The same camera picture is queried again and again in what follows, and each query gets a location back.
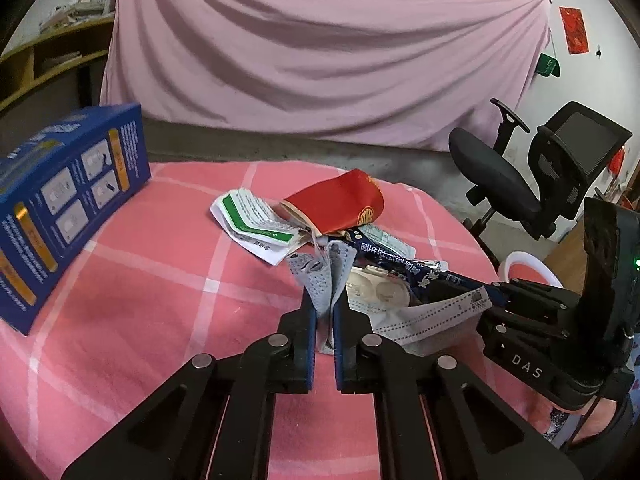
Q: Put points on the beige plastic blister tray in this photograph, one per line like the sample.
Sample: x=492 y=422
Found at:
x=380 y=287

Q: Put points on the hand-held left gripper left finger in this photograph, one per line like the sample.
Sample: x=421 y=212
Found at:
x=311 y=330

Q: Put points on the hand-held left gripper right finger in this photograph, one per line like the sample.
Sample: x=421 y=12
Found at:
x=339 y=340

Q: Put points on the green hanging tag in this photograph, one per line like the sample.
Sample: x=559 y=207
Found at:
x=547 y=66

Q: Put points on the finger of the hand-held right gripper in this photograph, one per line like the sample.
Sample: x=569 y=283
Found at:
x=535 y=288
x=525 y=311

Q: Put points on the white face mask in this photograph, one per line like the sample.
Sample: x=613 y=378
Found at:
x=430 y=316

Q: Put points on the red fabric pouch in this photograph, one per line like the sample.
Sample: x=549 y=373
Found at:
x=335 y=200

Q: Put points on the pink hanging sheet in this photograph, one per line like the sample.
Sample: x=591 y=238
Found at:
x=300 y=50

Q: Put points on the grey face mask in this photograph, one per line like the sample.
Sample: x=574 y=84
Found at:
x=320 y=275

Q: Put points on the dark blue patterned wrapper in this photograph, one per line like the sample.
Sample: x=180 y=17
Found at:
x=390 y=260

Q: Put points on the blue cardboard box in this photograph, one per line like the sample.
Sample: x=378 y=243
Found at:
x=75 y=195

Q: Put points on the black office chair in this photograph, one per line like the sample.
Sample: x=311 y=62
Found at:
x=490 y=170

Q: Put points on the white green paper leaflet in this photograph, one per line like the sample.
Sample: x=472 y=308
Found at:
x=250 y=215

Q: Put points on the pink checked blanket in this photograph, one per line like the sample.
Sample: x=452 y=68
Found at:
x=150 y=285

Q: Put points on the wooden shelf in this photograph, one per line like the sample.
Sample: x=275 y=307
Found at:
x=50 y=40

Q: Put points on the pile of papers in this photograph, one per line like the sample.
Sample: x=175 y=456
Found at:
x=80 y=10

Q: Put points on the red wall poster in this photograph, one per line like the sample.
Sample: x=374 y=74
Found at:
x=572 y=30

